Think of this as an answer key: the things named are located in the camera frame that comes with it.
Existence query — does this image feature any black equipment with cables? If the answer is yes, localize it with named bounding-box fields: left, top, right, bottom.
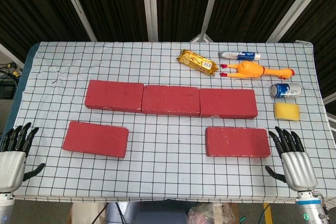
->
left=0, top=61, right=23, bottom=99

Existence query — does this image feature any blue white soda can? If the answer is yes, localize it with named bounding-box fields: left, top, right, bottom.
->
left=270, top=82, right=302, bottom=99

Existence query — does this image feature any white black checkered tablecloth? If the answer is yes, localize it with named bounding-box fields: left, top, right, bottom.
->
left=0, top=41, right=336, bottom=204

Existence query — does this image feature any white metal frame bar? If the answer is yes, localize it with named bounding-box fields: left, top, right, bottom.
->
left=0, top=42, right=26, bottom=69

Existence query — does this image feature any clear plastic bag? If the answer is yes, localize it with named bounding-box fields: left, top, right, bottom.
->
left=186, top=202, right=236, bottom=224

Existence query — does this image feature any yellow rubber chicken toy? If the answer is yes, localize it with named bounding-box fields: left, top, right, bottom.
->
left=219, top=61, right=296, bottom=80

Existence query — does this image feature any white blue toothpaste tube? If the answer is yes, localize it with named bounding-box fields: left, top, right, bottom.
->
left=218, top=50, right=261, bottom=61

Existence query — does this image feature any white metal frame post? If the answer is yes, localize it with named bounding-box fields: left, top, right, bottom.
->
left=266, top=0, right=326, bottom=43
left=57, top=0, right=98, bottom=42
left=141, top=0, right=159, bottom=42
left=189, top=0, right=224, bottom=43

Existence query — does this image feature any gold foil biscuit packet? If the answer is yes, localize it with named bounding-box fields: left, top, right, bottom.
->
left=178, top=49, right=219, bottom=76

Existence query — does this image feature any white sack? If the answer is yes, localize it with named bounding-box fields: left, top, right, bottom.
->
left=67, top=202, right=106, bottom=224

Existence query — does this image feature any dark brown curtain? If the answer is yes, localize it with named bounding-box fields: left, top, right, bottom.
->
left=0, top=0, right=336, bottom=99

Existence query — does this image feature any red brick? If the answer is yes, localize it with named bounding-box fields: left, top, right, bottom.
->
left=141, top=84, right=201, bottom=118
left=199, top=88, right=258, bottom=120
left=205, top=126, right=271, bottom=158
left=84, top=79, right=145, bottom=114
left=61, top=121, right=129, bottom=158

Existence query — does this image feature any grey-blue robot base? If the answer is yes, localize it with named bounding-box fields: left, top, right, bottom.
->
left=104, top=200, right=188, bottom=224

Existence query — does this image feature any yellow sponge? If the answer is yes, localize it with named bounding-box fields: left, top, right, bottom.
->
left=274, top=103, right=300, bottom=121

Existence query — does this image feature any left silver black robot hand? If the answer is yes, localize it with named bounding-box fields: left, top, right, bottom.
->
left=0, top=122, right=46, bottom=192

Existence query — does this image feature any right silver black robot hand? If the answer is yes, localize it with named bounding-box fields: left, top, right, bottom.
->
left=265, top=126, right=318, bottom=191

